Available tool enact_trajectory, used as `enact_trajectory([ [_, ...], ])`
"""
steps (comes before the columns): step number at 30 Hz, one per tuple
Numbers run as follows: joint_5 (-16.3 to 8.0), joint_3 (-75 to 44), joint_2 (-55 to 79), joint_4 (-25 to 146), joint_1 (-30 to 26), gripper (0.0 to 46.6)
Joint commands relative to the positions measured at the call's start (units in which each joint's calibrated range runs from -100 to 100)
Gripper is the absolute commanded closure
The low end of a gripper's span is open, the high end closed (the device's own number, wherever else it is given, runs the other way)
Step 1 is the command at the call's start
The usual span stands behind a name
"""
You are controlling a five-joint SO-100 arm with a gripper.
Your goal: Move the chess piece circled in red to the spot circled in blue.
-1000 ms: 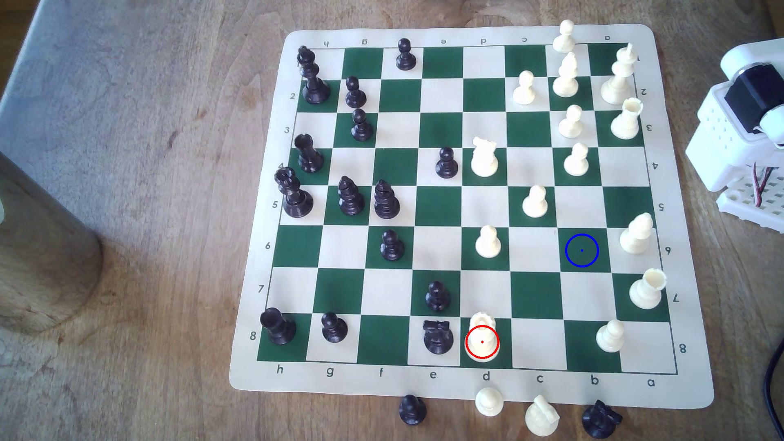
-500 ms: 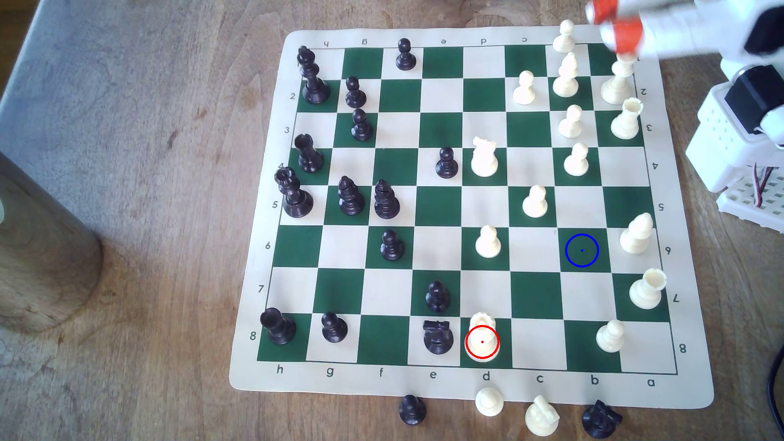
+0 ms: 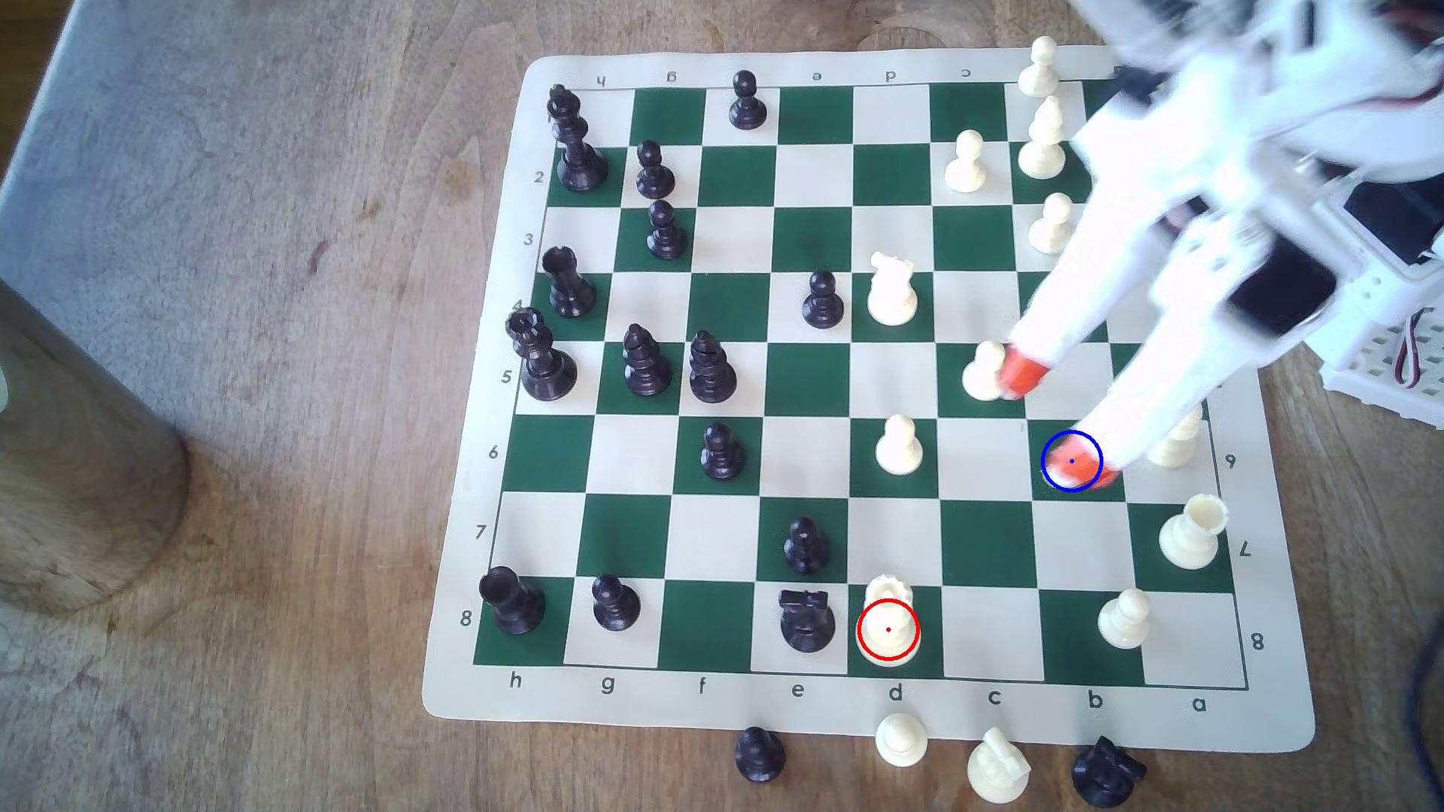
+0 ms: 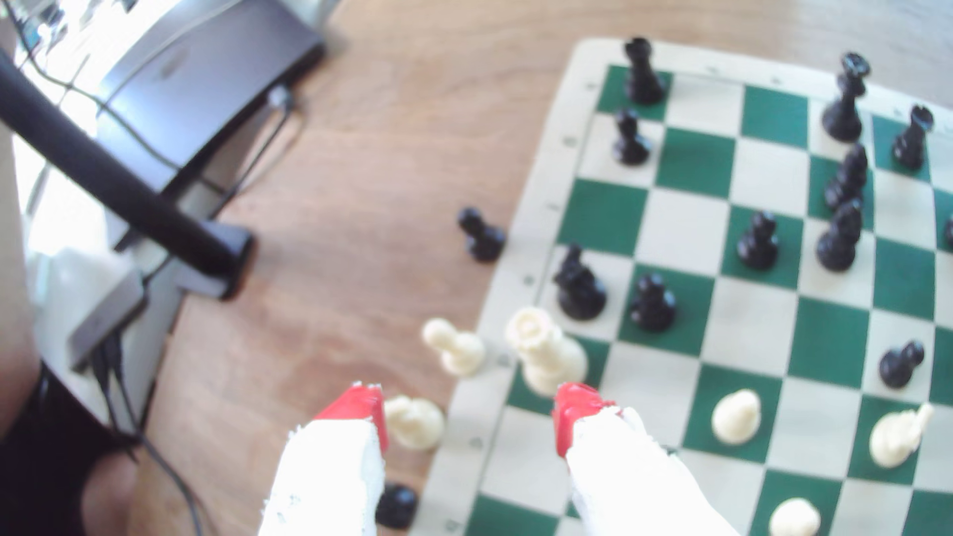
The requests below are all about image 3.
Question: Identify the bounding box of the black chess pawn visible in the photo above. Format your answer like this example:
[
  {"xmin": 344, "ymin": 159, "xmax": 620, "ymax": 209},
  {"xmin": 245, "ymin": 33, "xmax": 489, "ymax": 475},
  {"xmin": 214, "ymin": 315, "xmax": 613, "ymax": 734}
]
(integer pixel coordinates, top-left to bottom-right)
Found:
[
  {"xmin": 646, "ymin": 199, "xmax": 688, "ymax": 262},
  {"xmin": 784, "ymin": 517, "xmax": 830, "ymax": 577},
  {"xmin": 802, "ymin": 269, "xmax": 846, "ymax": 331},
  {"xmin": 700, "ymin": 422, "xmax": 747, "ymax": 482},
  {"xmin": 727, "ymin": 70, "xmax": 769, "ymax": 131},
  {"xmin": 734, "ymin": 726, "xmax": 787, "ymax": 785},
  {"xmin": 592, "ymin": 574, "xmax": 642, "ymax": 633},
  {"xmin": 635, "ymin": 140, "xmax": 677, "ymax": 201}
]

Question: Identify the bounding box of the red black white servo wire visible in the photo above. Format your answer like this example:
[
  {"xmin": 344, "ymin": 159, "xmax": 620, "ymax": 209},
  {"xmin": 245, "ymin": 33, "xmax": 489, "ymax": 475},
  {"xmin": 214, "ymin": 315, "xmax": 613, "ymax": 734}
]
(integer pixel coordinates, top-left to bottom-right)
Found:
[{"xmin": 1393, "ymin": 314, "xmax": 1430, "ymax": 392}]

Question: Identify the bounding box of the white chess pawn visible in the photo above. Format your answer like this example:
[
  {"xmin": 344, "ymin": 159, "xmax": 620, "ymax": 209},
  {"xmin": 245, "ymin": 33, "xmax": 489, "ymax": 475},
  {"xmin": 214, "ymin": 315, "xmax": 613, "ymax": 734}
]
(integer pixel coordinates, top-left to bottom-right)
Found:
[
  {"xmin": 875, "ymin": 414, "xmax": 925, "ymax": 476},
  {"xmin": 1097, "ymin": 587, "xmax": 1154, "ymax": 651},
  {"xmin": 961, "ymin": 341, "xmax": 1011, "ymax": 403},
  {"xmin": 1147, "ymin": 404, "xmax": 1206, "ymax": 471},
  {"xmin": 1027, "ymin": 192, "xmax": 1076, "ymax": 256},
  {"xmin": 944, "ymin": 129, "xmax": 990, "ymax": 194},
  {"xmin": 875, "ymin": 713, "xmax": 929, "ymax": 769},
  {"xmin": 1018, "ymin": 36, "xmax": 1062, "ymax": 98}
]

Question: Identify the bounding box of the black chess rook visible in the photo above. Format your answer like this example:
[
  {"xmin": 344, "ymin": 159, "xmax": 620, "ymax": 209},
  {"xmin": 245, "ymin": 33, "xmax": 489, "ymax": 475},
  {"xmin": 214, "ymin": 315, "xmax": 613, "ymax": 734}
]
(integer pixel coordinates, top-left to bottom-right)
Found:
[
  {"xmin": 541, "ymin": 246, "xmax": 599, "ymax": 320},
  {"xmin": 478, "ymin": 566, "xmax": 548, "ymax": 636}
]

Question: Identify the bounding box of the green and white chess mat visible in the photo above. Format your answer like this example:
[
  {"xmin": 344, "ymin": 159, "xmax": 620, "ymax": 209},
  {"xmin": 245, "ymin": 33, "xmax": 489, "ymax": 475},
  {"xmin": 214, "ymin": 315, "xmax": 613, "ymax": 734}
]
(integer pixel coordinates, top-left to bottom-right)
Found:
[{"xmin": 420, "ymin": 43, "xmax": 1318, "ymax": 755}]

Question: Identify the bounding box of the black chess queen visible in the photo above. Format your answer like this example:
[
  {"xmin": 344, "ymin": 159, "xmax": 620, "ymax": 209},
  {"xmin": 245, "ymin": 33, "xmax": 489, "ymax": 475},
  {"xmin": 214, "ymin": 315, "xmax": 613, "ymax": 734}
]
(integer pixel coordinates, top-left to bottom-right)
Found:
[{"xmin": 505, "ymin": 307, "xmax": 579, "ymax": 403}]

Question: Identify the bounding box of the black chess bishop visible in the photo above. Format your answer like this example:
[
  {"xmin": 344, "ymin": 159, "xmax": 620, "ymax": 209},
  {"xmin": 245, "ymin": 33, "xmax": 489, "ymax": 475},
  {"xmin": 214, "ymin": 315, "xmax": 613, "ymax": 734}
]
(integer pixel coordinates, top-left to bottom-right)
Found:
[
  {"xmin": 688, "ymin": 329, "xmax": 739, "ymax": 405},
  {"xmin": 623, "ymin": 323, "xmax": 674, "ymax": 398}
]

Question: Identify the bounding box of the white chess rook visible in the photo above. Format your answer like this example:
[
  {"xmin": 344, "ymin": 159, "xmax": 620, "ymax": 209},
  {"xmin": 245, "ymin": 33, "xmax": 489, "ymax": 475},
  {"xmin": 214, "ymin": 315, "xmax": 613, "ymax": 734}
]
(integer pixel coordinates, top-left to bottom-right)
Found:
[
  {"xmin": 860, "ymin": 573, "xmax": 922, "ymax": 669},
  {"xmin": 1158, "ymin": 494, "xmax": 1229, "ymax": 571}
]

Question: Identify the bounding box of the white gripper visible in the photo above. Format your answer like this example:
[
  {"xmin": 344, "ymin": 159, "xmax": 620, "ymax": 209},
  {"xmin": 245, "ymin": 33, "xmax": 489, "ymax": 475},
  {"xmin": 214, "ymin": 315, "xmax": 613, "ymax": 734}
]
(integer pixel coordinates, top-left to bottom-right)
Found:
[{"xmin": 998, "ymin": 68, "xmax": 1355, "ymax": 489}]

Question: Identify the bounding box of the black chess king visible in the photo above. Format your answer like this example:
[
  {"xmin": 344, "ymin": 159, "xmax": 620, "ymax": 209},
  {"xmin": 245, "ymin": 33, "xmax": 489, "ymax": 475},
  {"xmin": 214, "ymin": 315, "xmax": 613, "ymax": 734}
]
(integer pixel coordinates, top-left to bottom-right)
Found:
[{"xmin": 546, "ymin": 83, "xmax": 611, "ymax": 193}]

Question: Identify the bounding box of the white chess knight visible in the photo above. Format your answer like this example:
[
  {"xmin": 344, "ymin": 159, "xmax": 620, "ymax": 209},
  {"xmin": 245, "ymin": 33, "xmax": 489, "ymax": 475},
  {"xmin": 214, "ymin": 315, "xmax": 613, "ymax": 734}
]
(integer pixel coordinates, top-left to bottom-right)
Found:
[
  {"xmin": 966, "ymin": 726, "xmax": 1033, "ymax": 805},
  {"xmin": 866, "ymin": 251, "xmax": 921, "ymax": 329}
]

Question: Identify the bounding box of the round wooden block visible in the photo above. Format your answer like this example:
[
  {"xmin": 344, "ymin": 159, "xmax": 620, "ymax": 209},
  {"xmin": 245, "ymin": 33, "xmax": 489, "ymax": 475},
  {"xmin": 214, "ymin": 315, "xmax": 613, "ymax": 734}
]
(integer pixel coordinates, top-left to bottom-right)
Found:
[{"xmin": 0, "ymin": 276, "xmax": 191, "ymax": 616}]

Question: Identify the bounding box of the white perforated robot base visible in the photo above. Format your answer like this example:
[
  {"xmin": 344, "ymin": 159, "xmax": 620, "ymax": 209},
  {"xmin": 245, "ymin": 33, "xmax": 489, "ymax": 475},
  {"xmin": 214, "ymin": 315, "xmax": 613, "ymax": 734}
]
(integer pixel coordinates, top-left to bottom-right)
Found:
[{"xmin": 1314, "ymin": 253, "xmax": 1444, "ymax": 430}]

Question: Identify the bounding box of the white chess bishop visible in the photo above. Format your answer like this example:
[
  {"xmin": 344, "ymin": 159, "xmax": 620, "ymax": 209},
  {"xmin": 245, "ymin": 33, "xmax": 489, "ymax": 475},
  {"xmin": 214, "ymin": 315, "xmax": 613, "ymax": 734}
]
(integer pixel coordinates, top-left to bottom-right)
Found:
[{"xmin": 1018, "ymin": 95, "xmax": 1069, "ymax": 182}]

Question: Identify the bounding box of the thin black cable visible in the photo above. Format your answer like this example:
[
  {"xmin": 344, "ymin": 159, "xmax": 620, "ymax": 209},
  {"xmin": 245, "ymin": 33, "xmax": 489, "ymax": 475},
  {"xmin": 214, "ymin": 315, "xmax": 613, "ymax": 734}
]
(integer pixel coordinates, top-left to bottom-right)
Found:
[{"xmin": 1402, "ymin": 643, "xmax": 1444, "ymax": 796}]

